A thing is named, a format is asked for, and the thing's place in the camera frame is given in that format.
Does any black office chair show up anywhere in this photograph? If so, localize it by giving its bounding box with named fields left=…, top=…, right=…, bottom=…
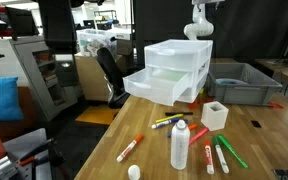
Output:
left=96, top=47, right=131, bottom=109

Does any orange floor mat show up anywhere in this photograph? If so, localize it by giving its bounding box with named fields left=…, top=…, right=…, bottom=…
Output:
left=75, top=105, right=120, bottom=126

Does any red Expo marker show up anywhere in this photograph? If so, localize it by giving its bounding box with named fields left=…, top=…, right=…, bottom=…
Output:
left=203, top=139, right=215, bottom=175

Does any white marker with green cap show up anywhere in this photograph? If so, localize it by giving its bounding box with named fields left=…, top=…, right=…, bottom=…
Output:
left=212, top=136, right=230, bottom=174

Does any grey metal cabinet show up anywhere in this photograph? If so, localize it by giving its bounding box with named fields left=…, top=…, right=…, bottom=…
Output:
left=9, top=35, right=79, bottom=122

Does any bright green marker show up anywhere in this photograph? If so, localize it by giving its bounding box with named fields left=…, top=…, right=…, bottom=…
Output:
left=216, top=134, right=249, bottom=169

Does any grey tool cart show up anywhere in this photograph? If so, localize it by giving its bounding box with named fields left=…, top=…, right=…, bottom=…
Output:
left=3, top=128, right=56, bottom=180

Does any yellow marker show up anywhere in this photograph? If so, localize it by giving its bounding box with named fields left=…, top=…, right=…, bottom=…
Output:
left=155, top=113, right=184, bottom=124

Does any pink red marker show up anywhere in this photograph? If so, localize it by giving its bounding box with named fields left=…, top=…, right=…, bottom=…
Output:
left=188, top=127, right=210, bottom=146

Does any black marker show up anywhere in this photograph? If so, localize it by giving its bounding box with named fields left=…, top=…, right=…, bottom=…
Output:
left=164, top=111, right=194, bottom=117

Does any brown couch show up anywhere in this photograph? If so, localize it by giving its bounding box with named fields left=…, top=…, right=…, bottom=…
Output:
left=0, top=86, right=42, bottom=143

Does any clear storage tote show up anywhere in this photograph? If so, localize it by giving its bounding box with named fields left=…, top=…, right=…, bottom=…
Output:
left=76, top=28, right=118, bottom=58

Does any translucent drawer with gripped handle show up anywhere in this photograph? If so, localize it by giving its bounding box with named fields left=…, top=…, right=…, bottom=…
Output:
left=145, top=47, right=209, bottom=73

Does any white marker with orange cap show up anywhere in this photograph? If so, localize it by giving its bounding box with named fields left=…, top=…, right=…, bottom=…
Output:
left=116, top=132, right=145, bottom=163

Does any light blue tape roll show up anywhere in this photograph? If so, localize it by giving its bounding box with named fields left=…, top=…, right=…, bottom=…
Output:
left=215, top=78, right=249, bottom=86

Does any black and orange clamp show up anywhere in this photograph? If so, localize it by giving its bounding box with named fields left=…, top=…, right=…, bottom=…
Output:
left=18, top=137, right=57, bottom=167

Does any white marker with blue cap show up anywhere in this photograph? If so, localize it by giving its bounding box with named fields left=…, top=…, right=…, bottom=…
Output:
left=151, top=118, right=182, bottom=130

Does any white spray bottle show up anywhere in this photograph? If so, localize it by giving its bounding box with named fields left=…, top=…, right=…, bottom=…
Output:
left=170, top=119, right=191, bottom=171

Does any white square cup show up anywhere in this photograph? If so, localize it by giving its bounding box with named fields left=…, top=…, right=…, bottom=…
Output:
left=200, top=101, right=229, bottom=132

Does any grey plastic bin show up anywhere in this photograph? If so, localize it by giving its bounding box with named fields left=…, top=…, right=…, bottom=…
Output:
left=206, top=62, right=283, bottom=106

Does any white round cap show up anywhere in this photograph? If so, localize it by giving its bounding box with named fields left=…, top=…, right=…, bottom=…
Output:
left=127, top=164, right=141, bottom=180

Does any white plastic drawer unit frame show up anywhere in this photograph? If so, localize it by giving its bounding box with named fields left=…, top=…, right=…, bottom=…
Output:
left=144, top=39, right=214, bottom=104

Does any flat red plastic piece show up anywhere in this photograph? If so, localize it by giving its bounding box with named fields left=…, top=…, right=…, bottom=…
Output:
left=267, top=101, right=284, bottom=109

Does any cardboard box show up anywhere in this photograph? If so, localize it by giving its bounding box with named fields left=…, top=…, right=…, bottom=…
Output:
left=116, top=31, right=134, bottom=56

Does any blue pillow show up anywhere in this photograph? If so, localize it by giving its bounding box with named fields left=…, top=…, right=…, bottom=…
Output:
left=0, top=76, right=25, bottom=124

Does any black monitor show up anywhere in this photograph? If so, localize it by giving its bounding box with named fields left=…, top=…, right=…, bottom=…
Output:
left=5, top=6, right=40, bottom=37

